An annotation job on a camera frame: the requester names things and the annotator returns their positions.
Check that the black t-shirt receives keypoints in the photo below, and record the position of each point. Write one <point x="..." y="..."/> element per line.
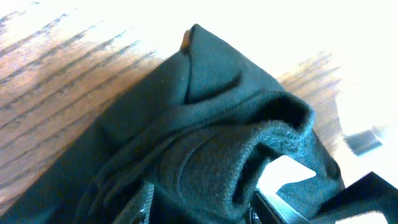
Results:
<point x="201" y="127"/>

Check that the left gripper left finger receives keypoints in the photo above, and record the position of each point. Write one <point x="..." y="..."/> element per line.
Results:
<point x="137" y="210"/>

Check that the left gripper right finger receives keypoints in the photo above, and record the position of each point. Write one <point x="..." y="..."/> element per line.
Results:
<point x="369" y="194"/>

